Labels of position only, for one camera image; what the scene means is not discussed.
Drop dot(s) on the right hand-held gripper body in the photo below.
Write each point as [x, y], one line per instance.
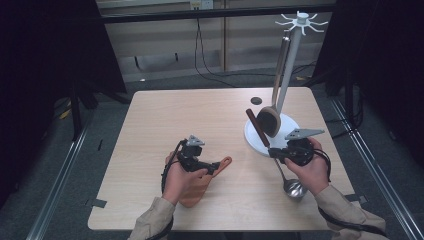
[300, 151]

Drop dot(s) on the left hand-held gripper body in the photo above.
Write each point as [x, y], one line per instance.
[191, 155]

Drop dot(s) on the orange spatula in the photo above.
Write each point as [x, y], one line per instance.
[196, 193]

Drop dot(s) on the white utensil rack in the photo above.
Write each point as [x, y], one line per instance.
[289, 122]

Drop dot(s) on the person's right hand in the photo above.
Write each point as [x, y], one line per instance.
[313, 176]

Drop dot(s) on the person's left hand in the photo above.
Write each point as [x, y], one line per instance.
[180, 183]

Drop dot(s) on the dark round table mark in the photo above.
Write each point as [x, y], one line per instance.
[256, 100]

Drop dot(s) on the grey tape piece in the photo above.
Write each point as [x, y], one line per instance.
[96, 202]
[356, 198]

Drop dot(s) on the black metal stand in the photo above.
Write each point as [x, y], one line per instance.
[76, 116]

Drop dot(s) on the dark curtain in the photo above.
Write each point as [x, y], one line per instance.
[383, 50]
[40, 66]

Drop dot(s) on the black horizontal bar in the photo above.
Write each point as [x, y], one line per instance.
[200, 14]

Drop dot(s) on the white power outlet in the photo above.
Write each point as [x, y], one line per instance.
[201, 4]

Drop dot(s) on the metal floor rail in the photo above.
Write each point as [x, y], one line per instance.
[376, 166]
[56, 186]

